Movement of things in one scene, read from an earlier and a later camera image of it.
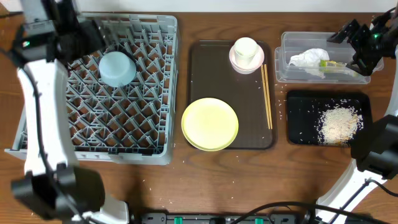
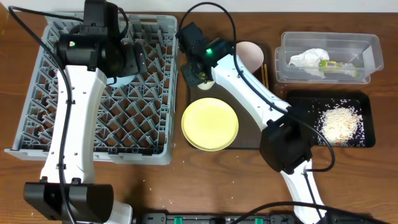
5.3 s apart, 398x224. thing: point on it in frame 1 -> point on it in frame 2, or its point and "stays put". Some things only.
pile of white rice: (339, 125) stays put
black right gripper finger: (359, 65) -> (196, 73)
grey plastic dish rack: (134, 124) stays put
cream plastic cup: (244, 51) -> (206, 86)
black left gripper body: (94, 38) -> (137, 58)
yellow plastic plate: (209, 124) stays put
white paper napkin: (310, 60) stays put
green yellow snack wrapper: (328, 65) stays put
